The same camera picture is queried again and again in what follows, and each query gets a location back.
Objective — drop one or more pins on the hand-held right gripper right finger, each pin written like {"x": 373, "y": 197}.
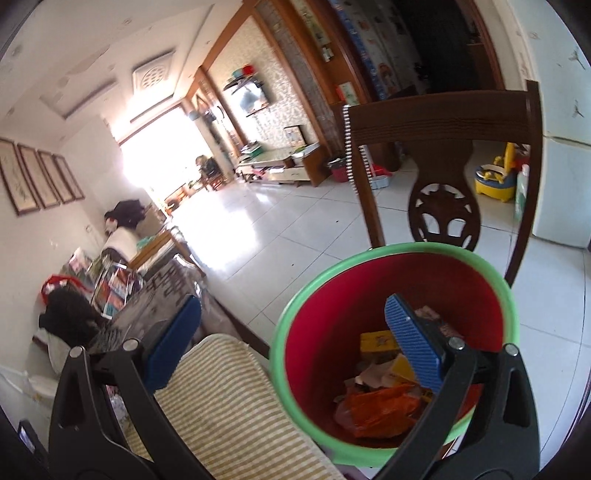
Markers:
{"x": 413, "y": 341}

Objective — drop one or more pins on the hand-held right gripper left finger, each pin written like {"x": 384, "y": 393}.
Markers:
{"x": 173, "y": 341}

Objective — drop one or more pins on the orange plastic wrapper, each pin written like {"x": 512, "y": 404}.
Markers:
{"x": 378, "y": 410}

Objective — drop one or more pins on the red bucket with green rim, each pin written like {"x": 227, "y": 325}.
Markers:
{"x": 332, "y": 323}

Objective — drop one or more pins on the grey patterned table cover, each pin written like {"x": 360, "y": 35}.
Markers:
{"x": 161, "y": 286}

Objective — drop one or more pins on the pile of magazines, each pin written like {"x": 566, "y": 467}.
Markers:
{"x": 113, "y": 290}

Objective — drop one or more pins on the striped beige mat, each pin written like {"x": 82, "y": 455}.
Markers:
{"x": 231, "y": 406}

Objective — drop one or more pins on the white cloth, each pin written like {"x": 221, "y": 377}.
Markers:
{"x": 57, "y": 355}

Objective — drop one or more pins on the large black bag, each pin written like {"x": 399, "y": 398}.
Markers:
{"x": 69, "y": 318}

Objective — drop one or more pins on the white cushion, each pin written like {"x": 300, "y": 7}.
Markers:
{"x": 122, "y": 244}

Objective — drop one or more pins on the red bag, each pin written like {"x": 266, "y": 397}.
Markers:
{"x": 57, "y": 284}

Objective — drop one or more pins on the small black bag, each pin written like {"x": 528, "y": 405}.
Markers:
{"x": 127, "y": 213}

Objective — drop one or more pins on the grey plastic basket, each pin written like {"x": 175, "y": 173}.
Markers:
{"x": 381, "y": 177}

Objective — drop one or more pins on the small wooden armchair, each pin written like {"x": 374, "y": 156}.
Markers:
{"x": 212, "y": 173}

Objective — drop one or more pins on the yellow potty chair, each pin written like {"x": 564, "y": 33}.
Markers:
{"x": 496, "y": 177}

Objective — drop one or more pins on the small red waste bin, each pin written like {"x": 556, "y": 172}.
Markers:
{"x": 338, "y": 171}

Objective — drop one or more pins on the white television cabinet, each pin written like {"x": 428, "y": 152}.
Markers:
{"x": 281, "y": 164}

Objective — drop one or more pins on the dark wooden chair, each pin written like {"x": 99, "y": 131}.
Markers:
{"x": 438, "y": 117}

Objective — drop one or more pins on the square ceiling light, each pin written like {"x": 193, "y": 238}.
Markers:
{"x": 152, "y": 76}

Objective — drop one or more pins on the wooden display shelf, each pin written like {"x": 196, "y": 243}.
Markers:
{"x": 318, "y": 92}

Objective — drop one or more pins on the wooden sofa frame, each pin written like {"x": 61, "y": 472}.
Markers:
{"x": 161, "y": 244}

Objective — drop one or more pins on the framed wall picture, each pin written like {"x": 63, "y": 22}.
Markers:
{"x": 56, "y": 176}
{"x": 69, "y": 176}
{"x": 16, "y": 177}
{"x": 39, "y": 176}

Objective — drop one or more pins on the wall television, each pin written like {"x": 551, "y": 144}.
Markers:
{"x": 247, "y": 98}

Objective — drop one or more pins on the colourful wall chart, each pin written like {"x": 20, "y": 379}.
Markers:
{"x": 369, "y": 50}

